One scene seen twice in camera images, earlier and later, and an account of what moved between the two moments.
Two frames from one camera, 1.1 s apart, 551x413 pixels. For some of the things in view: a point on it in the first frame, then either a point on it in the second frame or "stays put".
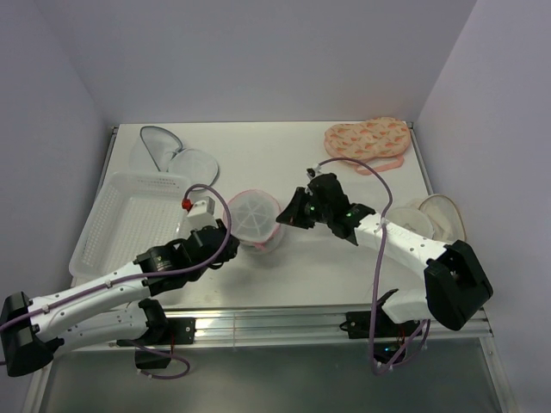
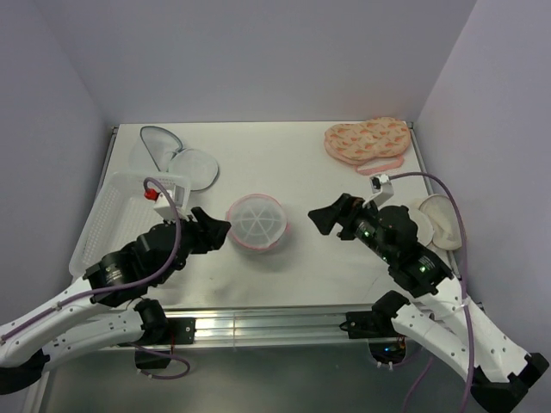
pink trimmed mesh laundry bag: [256, 220] stays put
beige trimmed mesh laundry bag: [436, 216] stays put
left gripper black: [231, 251] → [208, 231]
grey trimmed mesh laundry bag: [157, 151] stays put
